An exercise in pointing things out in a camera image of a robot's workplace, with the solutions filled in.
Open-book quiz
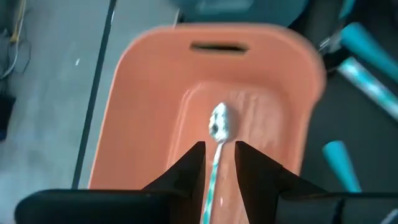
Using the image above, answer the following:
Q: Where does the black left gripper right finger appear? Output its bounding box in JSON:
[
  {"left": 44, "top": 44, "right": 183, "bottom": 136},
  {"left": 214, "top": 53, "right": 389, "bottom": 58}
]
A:
[{"left": 234, "top": 140, "right": 398, "bottom": 224}]

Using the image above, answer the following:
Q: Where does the large grey-blue plastic bin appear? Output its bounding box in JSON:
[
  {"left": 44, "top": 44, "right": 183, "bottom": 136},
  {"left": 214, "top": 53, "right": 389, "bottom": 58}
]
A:
[{"left": 169, "top": 0, "right": 312, "bottom": 29}]

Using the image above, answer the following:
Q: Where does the large orange plastic bin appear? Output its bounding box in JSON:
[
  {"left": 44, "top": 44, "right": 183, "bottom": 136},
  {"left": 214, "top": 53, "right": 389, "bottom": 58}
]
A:
[{"left": 88, "top": 22, "right": 327, "bottom": 224}]

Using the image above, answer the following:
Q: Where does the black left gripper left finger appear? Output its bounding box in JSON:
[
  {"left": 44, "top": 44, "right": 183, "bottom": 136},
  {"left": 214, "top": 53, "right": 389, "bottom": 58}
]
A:
[{"left": 14, "top": 141, "right": 207, "bottom": 224}]

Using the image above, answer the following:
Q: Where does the dark spoon teal handle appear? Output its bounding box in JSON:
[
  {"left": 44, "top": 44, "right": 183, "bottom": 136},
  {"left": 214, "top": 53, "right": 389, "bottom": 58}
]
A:
[
  {"left": 337, "top": 0, "right": 357, "bottom": 20},
  {"left": 317, "top": 21, "right": 398, "bottom": 84},
  {"left": 321, "top": 139, "right": 363, "bottom": 194}
]

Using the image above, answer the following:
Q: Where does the yellow floor cable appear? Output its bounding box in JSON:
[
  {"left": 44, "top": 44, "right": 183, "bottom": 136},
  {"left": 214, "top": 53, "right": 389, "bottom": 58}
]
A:
[{"left": 8, "top": 0, "right": 28, "bottom": 44}]

